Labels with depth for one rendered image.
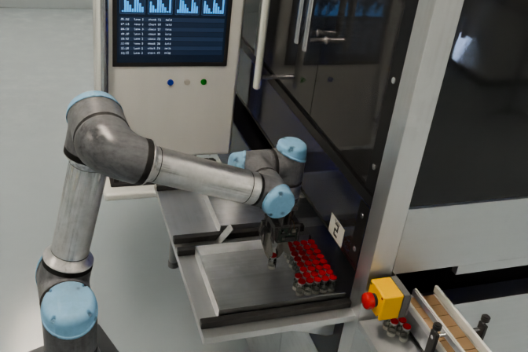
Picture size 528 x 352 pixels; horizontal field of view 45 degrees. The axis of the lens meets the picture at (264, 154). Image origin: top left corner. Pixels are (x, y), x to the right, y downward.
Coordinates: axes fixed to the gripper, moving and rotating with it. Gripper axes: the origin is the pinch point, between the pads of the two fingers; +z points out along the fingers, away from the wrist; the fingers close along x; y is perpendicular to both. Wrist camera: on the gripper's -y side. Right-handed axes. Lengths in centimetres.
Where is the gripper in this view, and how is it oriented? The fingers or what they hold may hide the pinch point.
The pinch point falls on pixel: (273, 252)
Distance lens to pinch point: 175.4
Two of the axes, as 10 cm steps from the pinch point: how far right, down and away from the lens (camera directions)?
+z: -1.2, 8.7, 4.7
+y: 3.1, 4.9, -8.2
